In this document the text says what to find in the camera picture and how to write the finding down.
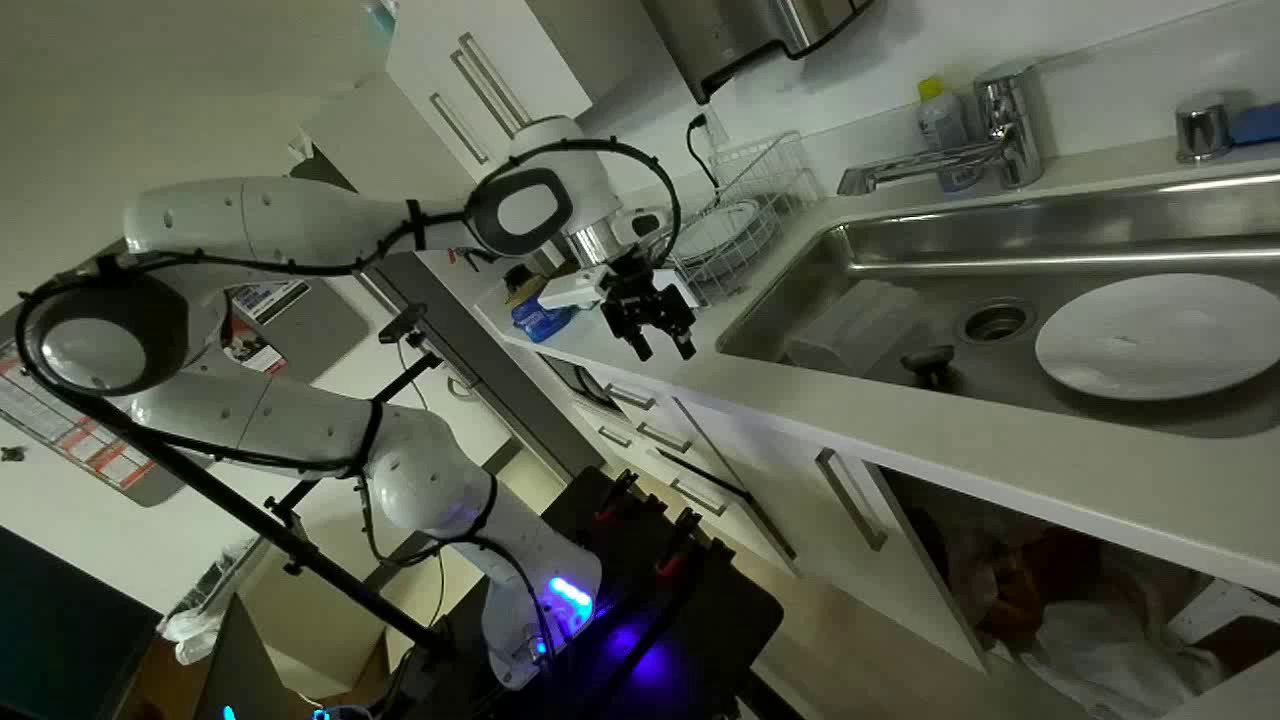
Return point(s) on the white cloth in sink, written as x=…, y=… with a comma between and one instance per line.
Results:
x=855, y=326

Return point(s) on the clear soap bottle yellow cap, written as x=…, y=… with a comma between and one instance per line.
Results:
x=943, y=118

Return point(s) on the stacked plates in rack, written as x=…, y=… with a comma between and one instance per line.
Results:
x=730, y=247

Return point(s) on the white wall cabinet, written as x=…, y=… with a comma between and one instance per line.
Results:
x=492, y=64

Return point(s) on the stainless steel sink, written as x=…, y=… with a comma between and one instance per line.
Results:
x=882, y=252

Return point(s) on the dark monitor screen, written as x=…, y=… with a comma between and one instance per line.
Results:
x=63, y=643

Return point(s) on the metal paper towel dispenser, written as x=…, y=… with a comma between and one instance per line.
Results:
x=746, y=34

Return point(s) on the white drawer unit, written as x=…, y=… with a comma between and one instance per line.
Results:
x=664, y=447

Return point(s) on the metal cup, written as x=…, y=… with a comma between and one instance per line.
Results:
x=1205, y=129

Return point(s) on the sink drain strainer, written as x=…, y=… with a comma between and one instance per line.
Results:
x=996, y=323

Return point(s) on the black sink stopper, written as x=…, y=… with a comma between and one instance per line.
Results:
x=943, y=369

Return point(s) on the blue sponge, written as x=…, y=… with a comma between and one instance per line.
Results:
x=1257, y=127

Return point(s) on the chrome kitchen faucet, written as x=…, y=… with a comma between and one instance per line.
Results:
x=1013, y=129

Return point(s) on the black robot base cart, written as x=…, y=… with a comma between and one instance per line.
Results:
x=664, y=601

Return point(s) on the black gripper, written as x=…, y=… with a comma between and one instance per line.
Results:
x=647, y=290

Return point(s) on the white plastic bag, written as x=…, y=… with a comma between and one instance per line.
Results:
x=1106, y=643

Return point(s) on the black tripod pole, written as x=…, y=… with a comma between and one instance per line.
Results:
x=267, y=527

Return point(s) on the white round plate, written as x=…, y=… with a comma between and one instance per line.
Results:
x=1160, y=338

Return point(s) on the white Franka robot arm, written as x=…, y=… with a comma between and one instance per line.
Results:
x=267, y=222

